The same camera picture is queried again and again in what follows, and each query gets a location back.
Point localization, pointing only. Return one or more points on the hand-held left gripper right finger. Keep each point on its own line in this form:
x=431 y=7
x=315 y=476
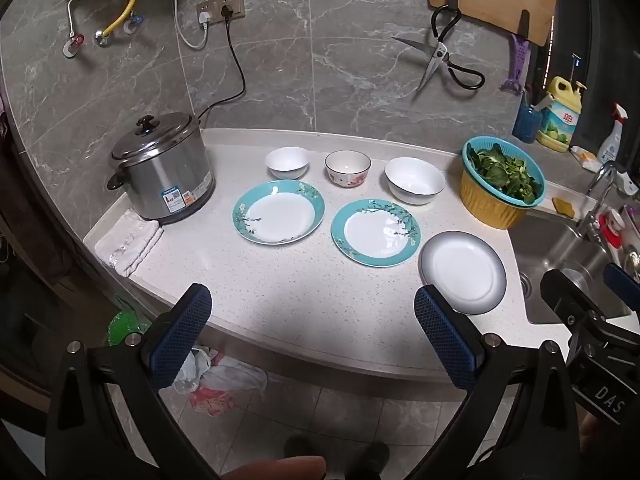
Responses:
x=445 y=340

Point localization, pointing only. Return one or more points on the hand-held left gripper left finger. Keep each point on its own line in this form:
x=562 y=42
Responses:
x=185 y=340

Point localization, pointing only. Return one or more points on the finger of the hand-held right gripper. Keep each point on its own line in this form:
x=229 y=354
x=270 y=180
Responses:
x=620 y=277
x=565 y=295

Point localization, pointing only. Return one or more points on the white plate grey rim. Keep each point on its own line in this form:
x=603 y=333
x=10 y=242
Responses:
x=462 y=270

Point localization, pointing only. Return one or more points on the teal rimmed floral plate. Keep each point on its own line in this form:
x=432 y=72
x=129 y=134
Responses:
x=277 y=215
x=375 y=235

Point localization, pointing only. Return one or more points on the large white bowl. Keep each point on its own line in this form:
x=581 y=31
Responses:
x=415 y=180

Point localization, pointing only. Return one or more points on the floral patterned bowl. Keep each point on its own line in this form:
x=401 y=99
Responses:
x=347 y=175

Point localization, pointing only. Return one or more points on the small white bowl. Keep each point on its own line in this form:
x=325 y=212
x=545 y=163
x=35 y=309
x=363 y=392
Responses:
x=287 y=160

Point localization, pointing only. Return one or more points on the metal strainer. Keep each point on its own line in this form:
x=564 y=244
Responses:
x=631 y=265

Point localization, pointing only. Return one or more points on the stainless steel sink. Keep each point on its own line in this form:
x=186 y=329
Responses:
x=560 y=255

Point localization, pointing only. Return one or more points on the red holder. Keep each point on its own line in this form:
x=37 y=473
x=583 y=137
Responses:
x=610 y=232

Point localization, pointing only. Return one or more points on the white plastic bag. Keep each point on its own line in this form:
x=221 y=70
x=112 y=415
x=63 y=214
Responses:
x=225 y=375

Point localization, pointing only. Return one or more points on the green plastic bag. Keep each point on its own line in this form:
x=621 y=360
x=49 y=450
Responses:
x=125 y=325

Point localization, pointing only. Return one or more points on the red printed plastic bag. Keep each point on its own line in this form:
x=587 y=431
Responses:
x=212 y=402

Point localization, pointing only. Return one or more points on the yellow sponge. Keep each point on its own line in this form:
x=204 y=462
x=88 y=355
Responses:
x=563 y=206

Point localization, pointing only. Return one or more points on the chrome faucet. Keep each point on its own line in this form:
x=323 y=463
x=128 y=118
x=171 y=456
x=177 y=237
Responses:
x=597 y=180

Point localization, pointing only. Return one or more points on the folded white towel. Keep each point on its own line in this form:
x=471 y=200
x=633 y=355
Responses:
x=130 y=247

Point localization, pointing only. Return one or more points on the yellow plastic basin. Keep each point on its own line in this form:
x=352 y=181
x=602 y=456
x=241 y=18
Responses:
x=485 y=205

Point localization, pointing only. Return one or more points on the white yellow packet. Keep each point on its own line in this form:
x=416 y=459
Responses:
x=587 y=160

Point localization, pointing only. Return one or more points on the white spray bottle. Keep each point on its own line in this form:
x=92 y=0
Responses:
x=611 y=145

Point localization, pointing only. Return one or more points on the black shoe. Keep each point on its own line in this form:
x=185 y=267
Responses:
x=374 y=457

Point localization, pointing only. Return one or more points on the green leafy vegetables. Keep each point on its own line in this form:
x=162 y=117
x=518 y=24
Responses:
x=505 y=170

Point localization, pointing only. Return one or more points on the teal plastic colander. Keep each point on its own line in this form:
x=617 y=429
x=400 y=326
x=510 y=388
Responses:
x=469 y=172

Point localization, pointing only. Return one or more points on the person's leg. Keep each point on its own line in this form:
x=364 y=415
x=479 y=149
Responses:
x=280 y=469

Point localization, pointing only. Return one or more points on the stainless steel rice cooker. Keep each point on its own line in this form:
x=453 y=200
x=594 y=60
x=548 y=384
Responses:
x=165 y=175

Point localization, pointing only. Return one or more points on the yellow detergent bottle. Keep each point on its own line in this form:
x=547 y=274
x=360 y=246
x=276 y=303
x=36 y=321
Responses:
x=560 y=120

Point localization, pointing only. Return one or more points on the blue utensil holder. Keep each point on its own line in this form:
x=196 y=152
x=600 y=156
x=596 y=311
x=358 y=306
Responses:
x=526 y=127

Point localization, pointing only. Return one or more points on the purple peeler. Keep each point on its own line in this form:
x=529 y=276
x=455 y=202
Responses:
x=520 y=55

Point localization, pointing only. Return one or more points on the red capped wall valve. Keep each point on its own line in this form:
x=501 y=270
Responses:
x=75 y=46

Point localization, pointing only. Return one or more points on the blue capped wall valve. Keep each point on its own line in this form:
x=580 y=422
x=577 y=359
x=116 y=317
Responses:
x=133 y=22

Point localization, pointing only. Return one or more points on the wall power socket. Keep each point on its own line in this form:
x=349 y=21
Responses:
x=239 y=0

